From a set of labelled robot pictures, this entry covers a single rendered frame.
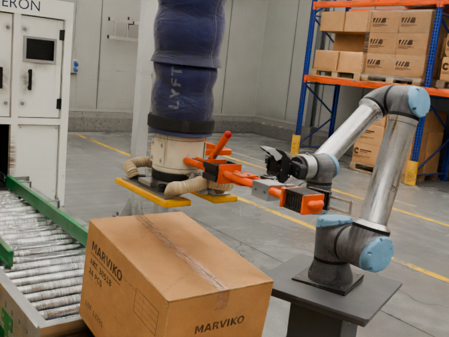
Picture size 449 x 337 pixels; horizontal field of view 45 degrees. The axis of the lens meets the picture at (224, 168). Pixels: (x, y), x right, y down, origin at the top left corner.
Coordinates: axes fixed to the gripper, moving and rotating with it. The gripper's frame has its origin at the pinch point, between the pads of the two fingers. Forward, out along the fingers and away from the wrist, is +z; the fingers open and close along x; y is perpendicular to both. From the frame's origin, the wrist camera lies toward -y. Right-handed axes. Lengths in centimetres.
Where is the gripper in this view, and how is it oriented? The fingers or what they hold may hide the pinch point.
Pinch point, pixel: (258, 170)
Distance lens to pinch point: 175.7
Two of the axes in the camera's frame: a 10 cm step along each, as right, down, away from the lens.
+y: -6.0, -2.1, 7.7
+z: -7.9, 0.3, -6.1
